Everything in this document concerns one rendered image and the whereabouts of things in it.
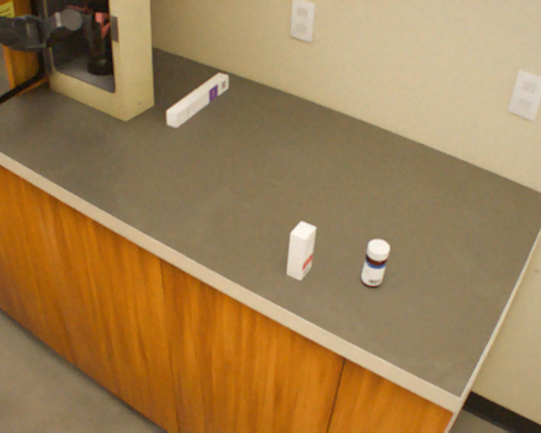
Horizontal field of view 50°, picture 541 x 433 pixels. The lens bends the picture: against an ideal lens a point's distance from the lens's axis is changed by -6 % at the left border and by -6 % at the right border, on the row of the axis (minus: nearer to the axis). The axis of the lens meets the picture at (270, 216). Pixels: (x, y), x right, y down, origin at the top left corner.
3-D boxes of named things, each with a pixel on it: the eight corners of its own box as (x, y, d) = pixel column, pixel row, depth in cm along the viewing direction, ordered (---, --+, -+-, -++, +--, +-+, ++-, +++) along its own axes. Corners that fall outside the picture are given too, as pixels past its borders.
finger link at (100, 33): (102, 3, 156) (75, 11, 149) (121, 7, 153) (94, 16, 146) (103, 26, 160) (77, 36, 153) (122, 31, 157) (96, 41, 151)
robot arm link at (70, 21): (14, 20, 139) (20, 52, 140) (35, 1, 132) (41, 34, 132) (55, 20, 148) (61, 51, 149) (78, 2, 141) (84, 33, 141)
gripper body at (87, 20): (68, 8, 152) (46, 15, 147) (94, 15, 148) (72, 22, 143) (69, 31, 156) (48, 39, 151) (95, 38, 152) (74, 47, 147)
